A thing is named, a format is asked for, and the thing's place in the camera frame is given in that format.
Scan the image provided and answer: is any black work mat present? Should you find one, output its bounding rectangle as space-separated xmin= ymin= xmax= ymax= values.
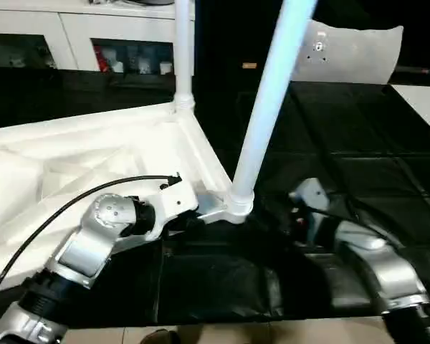
xmin=0 ymin=68 xmax=430 ymax=327

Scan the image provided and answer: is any white plastic table top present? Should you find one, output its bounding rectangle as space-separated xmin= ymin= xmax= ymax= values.
xmin=0 ymin=102 xmax=255 ymax=287

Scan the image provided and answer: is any white plastic table leg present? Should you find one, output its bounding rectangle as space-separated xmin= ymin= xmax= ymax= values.
xmin=226 ymin=0 xmax=317 ymax=223
xmin=173 ymin=0 xmax=196 ymax=112

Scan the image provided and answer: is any white cabinet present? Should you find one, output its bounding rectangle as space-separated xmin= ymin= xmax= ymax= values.
xmin=0 ymin=0 xmax=196 ymax=76

